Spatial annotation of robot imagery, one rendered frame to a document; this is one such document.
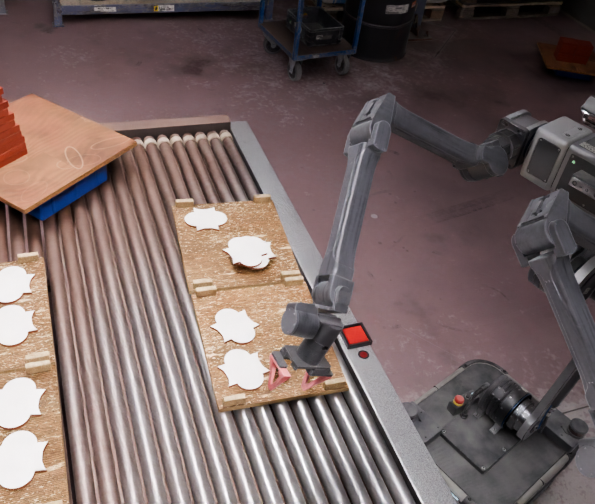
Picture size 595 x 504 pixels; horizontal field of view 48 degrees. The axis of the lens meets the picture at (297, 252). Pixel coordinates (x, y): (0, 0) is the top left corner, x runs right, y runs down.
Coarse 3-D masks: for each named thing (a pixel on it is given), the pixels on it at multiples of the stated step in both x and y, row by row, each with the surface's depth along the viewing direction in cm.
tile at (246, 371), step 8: (232, 352) 180; (240, 352) 180; (256, 352) 181; (224, 360) 177; (232, 360) 178; (240, 360) 178; (248, 360) 178; (256, 360) 179; (224, 368) 175; (232, 368) 176; (240, 368) 176; (248, 368) 176; (256, 368) 177; (264, 368) 177; (232, 376) 174; (240, 376) 174; (248, 376) 174; (256, 376) 175; (232, 384) 172; (240, 384) 172; (248, 384) 172; (256, 384) 173
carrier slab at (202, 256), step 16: (176, 208) 224; (192, 208) 226; (208, 208) 227; (224, 208) 228; (240, 208) 229; (256, 208) 230; (272, 208) 231; (176, 224) 218; (240, 224) 222; (256, 224) 223; (272, 224) 224; (192, 240) 213; (208, 240) 214; (224, 240) 215; (272, 240) 218; (192, 256) 208; (208, 256) 208; (224, 256) 209; (288, 256) 213; (192, 272) 202; (208, 272) 203; (224, 272) 204; (240, 272) 205; (256, 272) 206; (272, 272) 206; (224, 288) 200; (240, 288) 201
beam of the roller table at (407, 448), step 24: (240, 144) 263; (264, 168) 252; (264, 192) 241; (288, 216) 232; (288, 240) 222; (312, 264) 215; (312, 288) 206; (360, 360) 187; (360, 384) 181; (384, 384) 181; (384, 408) 175; (384, 432) 170; (408, 432) 171; (408, 456) 165; (408, 480) 161; (432, 480) 161
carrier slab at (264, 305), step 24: (264, 288) 201; (288, 288) 202; (216, 312) 191; (264, 312) 193; (216, 336) 184; (264, 336) 186; (288, 336) 188; (216, 360) 178; (264, 360) 180; (288, 360) 181; (336, 360) 183; (216, 384) 172; (264, 384) 174; (288, 384) 175; (240, 408) 169
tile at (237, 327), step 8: (224, 312) 190; (232, 312) 191; (240, 312) 191; (216, 320) 188; (224, 320) 188; (232, 320) 188; (240, 320) 189; (248, 320) 189; (216, 328) 185; (224, 328) 186; (232, 328) 186; (240, 328) 186; (248, 328) 187; (224, 336) 184; (232, 336) 184; (240, 336) 184; (248, 336) 185; (240, 344) 183
